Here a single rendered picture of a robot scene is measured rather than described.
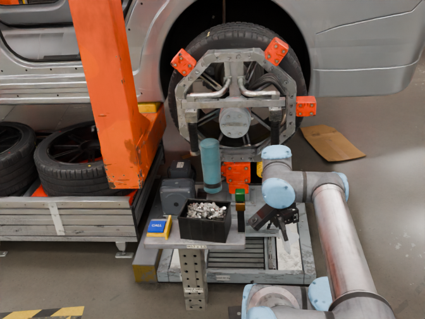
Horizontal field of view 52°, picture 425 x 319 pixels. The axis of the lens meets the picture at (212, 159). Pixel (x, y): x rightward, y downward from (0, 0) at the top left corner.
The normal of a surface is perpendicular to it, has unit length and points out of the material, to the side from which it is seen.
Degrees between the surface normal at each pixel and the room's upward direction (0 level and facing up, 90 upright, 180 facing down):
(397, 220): 0
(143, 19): 90
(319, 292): 7
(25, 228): 90
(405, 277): 0
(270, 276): 90
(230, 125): 90
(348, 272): 15
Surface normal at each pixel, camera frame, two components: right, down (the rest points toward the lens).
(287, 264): -0.07, -0.86
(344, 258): -0.29, -0.88
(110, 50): -0.08, 0.51
